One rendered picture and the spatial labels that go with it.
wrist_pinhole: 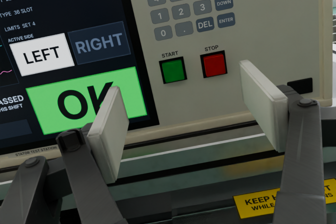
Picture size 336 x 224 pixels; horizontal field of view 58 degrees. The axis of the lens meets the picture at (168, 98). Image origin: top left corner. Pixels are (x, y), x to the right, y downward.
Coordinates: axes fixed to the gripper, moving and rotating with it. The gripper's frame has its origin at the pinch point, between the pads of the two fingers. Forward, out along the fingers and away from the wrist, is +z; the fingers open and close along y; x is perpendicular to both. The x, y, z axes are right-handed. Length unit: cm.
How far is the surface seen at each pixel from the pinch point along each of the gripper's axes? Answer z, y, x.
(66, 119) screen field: 9.5, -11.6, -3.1
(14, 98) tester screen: 9.5, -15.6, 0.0
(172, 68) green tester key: 9.1, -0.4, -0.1
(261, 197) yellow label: 4.4, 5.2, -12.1
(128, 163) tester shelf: 6.7, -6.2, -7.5
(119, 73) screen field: 9.6, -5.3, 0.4
